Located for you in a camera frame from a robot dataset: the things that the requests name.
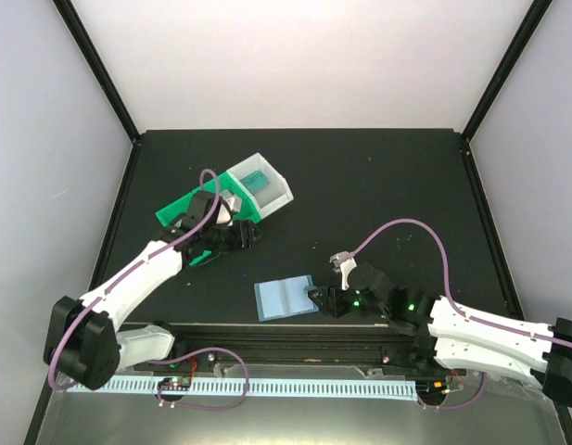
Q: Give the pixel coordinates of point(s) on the white slotted cable duct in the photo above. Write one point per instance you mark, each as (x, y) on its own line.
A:
(267, 387)

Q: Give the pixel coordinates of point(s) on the green bin middle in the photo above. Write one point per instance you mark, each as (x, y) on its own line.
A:
(213, 183)

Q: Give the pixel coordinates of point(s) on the white translucent bin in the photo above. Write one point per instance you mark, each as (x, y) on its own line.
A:
(276, 195)

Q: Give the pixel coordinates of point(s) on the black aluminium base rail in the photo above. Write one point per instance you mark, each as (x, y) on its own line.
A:
(363, 346)

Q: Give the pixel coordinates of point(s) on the teal VIP card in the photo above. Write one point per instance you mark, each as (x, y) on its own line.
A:
(255, 182)

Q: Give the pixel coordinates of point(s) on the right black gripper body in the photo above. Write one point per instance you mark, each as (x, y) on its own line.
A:
(339, 307)

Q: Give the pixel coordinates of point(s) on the right frame post black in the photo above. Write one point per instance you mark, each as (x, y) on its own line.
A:
(519, 42)

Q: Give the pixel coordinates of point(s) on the left frame post black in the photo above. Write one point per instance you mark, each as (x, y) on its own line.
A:
(85, 44)

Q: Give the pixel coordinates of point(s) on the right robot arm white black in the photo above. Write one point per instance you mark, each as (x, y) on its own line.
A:
(448, 335)

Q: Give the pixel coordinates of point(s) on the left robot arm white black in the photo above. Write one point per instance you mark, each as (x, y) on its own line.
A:
(84, 338)

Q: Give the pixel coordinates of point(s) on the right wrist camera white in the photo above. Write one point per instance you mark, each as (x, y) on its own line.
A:
(343, 263)

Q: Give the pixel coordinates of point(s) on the right controller board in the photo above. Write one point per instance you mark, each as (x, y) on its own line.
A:
(433, 387)

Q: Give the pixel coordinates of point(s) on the left controller board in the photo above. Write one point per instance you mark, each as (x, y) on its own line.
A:
(175, 383)

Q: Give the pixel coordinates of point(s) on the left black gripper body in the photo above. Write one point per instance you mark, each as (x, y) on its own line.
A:
(222, 243)

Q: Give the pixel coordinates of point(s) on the controller board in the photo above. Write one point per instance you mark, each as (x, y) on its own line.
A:
(433, 387)
(175, 383)

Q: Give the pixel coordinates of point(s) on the frame post black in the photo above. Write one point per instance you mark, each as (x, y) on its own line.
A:
(85, 44)
(519, 42)

